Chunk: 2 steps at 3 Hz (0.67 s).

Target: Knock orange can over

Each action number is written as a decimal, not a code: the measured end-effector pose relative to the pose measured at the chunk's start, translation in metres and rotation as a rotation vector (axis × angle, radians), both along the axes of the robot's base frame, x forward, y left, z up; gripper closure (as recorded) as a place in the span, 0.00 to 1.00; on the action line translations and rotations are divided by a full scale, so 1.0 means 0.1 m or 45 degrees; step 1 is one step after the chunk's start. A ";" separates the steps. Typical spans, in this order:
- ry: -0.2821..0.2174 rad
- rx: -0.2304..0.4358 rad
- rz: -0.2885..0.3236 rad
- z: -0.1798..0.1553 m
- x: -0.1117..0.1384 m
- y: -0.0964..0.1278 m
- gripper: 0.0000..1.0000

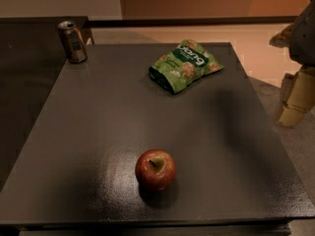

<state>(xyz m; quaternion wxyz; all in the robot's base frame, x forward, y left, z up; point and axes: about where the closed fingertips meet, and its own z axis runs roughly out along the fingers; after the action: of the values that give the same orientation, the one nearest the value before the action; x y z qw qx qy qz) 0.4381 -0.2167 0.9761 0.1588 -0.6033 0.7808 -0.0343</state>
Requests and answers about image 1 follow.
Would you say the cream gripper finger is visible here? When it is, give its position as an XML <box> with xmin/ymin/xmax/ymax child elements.
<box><xmin>269</xmin><ymin>24</ymin><xmax>293</xmax><ymax>48</ymax></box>
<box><xmin>277</xmin><ymin>66</ymin><xmax>315</xmax><ymax>127</ymax></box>

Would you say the orange soda can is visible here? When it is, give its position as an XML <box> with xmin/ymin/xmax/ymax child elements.
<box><xmin>58</xmin><ymin>21</ymin><xmax>88</xmax><ymax>64</ymax></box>

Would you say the green snack bag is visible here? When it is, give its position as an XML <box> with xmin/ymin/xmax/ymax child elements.
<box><xmin>149</xmin><ymin>39</ymin><xmax>224</xmax><ymax>94</ymax></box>

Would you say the red apple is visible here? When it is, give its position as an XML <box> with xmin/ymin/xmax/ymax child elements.
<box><xmin>135</xmin><ymin>149</ymin><xmax>176</xmax><ymax>192</ymax></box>

